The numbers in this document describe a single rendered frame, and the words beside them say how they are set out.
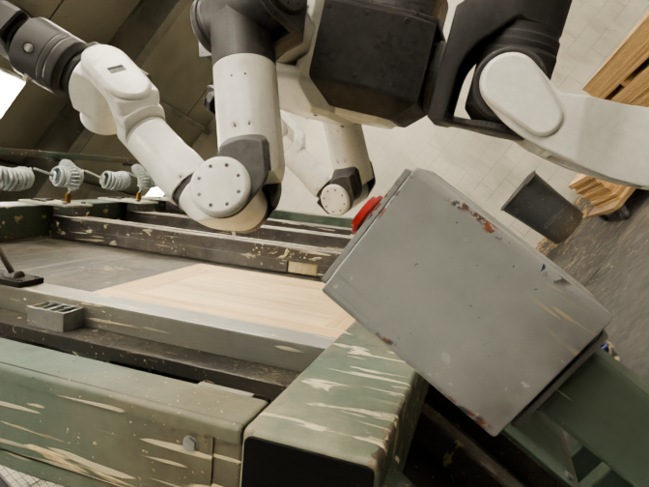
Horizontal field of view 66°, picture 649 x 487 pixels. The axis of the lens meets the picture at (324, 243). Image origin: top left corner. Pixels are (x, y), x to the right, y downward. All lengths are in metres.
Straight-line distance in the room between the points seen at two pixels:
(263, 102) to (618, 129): 0.52
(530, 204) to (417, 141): 1.83
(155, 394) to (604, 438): 0.37
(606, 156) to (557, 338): 0.53
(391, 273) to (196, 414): 0.22
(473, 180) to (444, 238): 6.07
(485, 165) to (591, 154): 5.64
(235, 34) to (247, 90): 0.08
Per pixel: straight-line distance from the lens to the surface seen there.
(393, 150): 6.49
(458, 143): 6.51
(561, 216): 5.39
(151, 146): 0.73
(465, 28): 0.89
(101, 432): 0.55
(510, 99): 0.84
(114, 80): 0.77
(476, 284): 0.37
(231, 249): 1.38
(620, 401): 0.43
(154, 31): 5.15
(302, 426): 0.46
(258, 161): 0.66
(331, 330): 0.82
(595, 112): 0.86
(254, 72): 0.72
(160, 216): 1.90
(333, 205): 1.20
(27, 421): 0.61
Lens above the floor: 0.88
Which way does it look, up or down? 10 degrees up
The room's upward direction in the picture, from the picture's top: 50 degrees counter-clockwise
